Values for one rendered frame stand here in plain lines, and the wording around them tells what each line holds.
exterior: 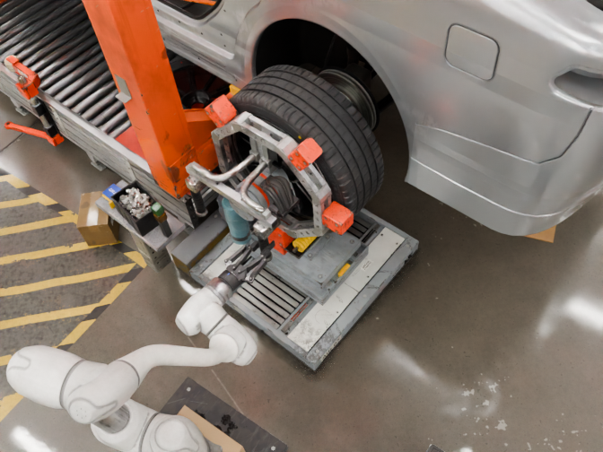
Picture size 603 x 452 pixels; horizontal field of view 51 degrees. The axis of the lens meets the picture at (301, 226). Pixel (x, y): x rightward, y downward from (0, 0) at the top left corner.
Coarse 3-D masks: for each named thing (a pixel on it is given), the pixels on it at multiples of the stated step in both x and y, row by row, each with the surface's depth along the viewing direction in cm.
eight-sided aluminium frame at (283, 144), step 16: (224, 128) 230; (240, 128) 221; (256, 128) 223; (272, 128) 218; (224, 144) 249; (272, 144) 214; (288, 144) 213; (224, 160) 250; (288, 160) 214; (240, 176) 260; (304, 176) 216; (320, 176) 219; (320, 192) 219; (272, 208) 261; (320, 208) 223; (304, 224) 250; (320, 224) 231
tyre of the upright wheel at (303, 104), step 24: (264, 72) 238; (288, 72) 227; (240, 96) 227; (264, 96) 220; (288, 96) 218; (312, 96) 219; (336, 96) 220; (288, 120) 214; (312, 120) 215; (336, 120) 217; (360, 120) 222; (336, 144) 216; (360, 144) 221; (336, 168) 216; (360, 168) 223; (336, 192) 224; (360, 192) 229
